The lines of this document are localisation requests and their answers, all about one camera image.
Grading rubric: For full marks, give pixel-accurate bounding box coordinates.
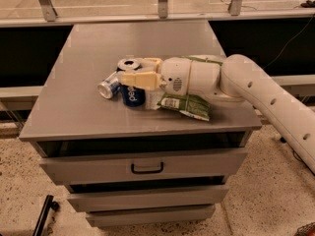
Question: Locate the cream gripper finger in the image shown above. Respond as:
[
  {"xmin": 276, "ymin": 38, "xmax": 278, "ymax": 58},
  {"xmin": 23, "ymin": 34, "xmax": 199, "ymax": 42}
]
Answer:
[
  {"xmin": 140, "ymin": 58, "xmax": 162, "ymax": 73},
  {"xmin": 118, "ymin": 71, "xmax": 167, "ymax": 90}
]

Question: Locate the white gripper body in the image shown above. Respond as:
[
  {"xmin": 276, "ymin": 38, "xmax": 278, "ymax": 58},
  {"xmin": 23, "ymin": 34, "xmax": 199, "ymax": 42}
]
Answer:
[{"xmin": 160, "ymin": 57, "xmax": 191, "ymax": 95}]

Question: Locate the blue pepsi can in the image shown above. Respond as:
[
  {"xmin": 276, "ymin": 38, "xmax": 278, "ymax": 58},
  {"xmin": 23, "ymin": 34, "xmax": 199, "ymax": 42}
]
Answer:
[{"xmin": 116, "ymin": 59, "xmax": 146, "ymax": 107}]

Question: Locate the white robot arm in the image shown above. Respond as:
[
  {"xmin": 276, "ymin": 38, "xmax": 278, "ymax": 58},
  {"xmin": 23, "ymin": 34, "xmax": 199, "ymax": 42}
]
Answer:
[{"xmin": 118, "ymin": 54, "xmax": 315, "ymax": 172}]

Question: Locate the silver blue energy drink can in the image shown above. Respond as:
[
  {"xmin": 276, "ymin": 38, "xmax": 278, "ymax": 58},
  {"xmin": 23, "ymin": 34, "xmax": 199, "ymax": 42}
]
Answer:
[{"xmin": 97, "ymin": 72, "xmax": 121, "ymax": 99}]

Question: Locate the green chip bag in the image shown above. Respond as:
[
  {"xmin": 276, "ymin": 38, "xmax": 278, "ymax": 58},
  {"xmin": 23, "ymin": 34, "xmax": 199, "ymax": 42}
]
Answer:
[{"xmin": 157, "ymin": 55, "xmax": 222, "ymax": 121}]

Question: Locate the grey drawer cabinet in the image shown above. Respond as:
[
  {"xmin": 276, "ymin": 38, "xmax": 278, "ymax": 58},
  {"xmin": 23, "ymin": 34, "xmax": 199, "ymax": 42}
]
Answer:
[{"xmin": 18, "ymin": 20, "xmax": 263, "ymax": 228}]

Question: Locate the grey top drawer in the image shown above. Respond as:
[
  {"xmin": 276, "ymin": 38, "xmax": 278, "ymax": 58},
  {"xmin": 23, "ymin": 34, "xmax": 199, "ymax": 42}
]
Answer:
[{"xmin": 39, "ymin": 147, "xmax": 247, "ymax": 185}]

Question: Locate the grey drawer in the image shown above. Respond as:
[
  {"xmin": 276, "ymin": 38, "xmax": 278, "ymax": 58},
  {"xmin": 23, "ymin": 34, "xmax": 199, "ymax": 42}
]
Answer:
[
  {"xmin": 86, "ymin": 205, "xmax": 215, "ymax": 228},
  {"xmin": 68, "ymin": 185, "xmax": 228, "ymax": 212},
  {"xmin": 39, "ymin": 147, "xmax": 247, "ymax": 185}
]

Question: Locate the grey middle drawer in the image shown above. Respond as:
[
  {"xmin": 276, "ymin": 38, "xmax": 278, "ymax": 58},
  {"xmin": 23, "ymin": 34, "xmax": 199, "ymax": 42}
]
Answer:
[{"xmin": 68, "ymin": 185, "xmax": 228, "ymax": 212}]

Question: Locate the grey bottom drawer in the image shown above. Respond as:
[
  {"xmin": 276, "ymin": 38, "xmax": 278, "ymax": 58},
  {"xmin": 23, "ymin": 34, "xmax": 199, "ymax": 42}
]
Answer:
[{"xmin": 86, "ymin": 205, "xmax": 215, "ymax": 228}]

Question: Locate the black bar lower left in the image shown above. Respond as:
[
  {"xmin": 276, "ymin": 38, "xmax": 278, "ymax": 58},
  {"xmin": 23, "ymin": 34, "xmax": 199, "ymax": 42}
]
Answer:
[{"xmin": 32, "ymin": 195, "xmax": 60, "ymax": 236}]

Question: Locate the middle metal window post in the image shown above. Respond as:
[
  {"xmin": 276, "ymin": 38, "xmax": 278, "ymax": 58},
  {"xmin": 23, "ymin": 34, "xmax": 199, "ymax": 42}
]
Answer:
[{"xmin": 157, "ymin": 0, "xmax": 168, "ymax": 19}]

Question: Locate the black drawer handle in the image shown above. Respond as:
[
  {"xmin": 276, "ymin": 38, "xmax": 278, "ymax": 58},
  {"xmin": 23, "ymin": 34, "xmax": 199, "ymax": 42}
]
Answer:
[{"xmin": 131, "ymin": 162, "xmax": 164, "ymax": 175}]

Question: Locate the left metal window post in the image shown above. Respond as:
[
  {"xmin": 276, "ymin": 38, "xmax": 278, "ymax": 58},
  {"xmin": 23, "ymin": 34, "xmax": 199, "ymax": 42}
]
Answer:
[{"xmin": 38, "ymin": 0, "xmax": 58, "ymax": 22}]

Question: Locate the black cable on wall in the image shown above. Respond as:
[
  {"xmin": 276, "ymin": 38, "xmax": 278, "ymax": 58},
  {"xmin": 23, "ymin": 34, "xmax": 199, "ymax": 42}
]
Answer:
[{"xmin": 260, "ymin": 15, "xmax": 315, "ymax": 71}]

